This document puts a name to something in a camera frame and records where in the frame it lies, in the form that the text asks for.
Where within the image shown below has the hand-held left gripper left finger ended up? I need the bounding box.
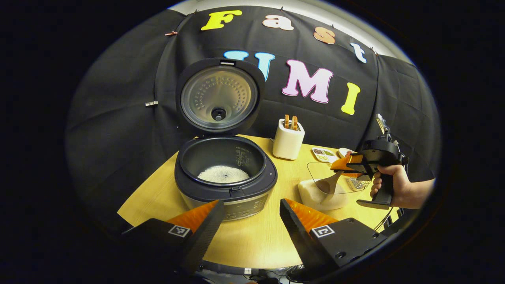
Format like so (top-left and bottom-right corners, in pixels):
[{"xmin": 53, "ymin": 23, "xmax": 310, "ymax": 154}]
[{"xmin": 120, "ymin": 199, "xmax": 225, "ymax": 275}]

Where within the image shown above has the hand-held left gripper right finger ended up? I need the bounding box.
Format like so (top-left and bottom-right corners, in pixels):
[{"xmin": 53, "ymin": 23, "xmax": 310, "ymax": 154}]
[{"xmin": 279, "ymin": 198, "xmax": 389, "ymax": 277}]

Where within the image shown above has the dark grey rice cooker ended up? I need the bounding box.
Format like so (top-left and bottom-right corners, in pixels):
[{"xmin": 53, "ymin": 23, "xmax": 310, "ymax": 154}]
[{"xmin": 174, "ymin": 58, "xmax": 278, "ymax": 221}]

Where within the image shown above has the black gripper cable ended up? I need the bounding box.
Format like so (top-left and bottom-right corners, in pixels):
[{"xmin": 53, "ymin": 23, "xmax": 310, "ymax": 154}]
[{"xmin": 373, "ymin": 207, "xmax": 400, "ymax": 233}]

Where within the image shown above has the white rice container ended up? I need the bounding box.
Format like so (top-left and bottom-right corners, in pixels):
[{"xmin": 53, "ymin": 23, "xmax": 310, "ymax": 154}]
[{"xmin": 298, "ymin": 162, "xmax": 373, "ymax": 211}]

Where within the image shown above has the wooden spoon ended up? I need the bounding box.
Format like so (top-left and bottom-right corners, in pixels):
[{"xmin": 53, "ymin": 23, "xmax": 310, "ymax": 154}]
[{"xmin": 314, "ymin": 170, "xmax": 344, "ymax": 204}]

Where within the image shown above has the white rice heap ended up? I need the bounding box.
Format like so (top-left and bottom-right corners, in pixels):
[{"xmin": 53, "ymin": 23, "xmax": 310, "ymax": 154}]
[{"xmin": 197, "ymin": 165, "xmax": 250, "ymax": 183}]

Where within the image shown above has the white divided bean dish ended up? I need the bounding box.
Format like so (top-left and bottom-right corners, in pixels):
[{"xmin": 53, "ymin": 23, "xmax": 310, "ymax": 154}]
[{"xmin": 311, "ymin": 147, "xmax": 339, "ymax": 163}]

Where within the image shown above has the white toaster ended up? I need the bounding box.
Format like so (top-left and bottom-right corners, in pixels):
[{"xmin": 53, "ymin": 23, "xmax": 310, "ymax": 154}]
[{"xmin": 272, "ymin": 114, "xmax": 305, "ymax": 161}]

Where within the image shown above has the metal wire chopstick holder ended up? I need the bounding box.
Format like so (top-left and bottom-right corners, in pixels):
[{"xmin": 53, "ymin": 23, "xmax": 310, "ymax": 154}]
[{"xmin": 348, "ymin": 177, "xmax": 372, "ymax": 192}]

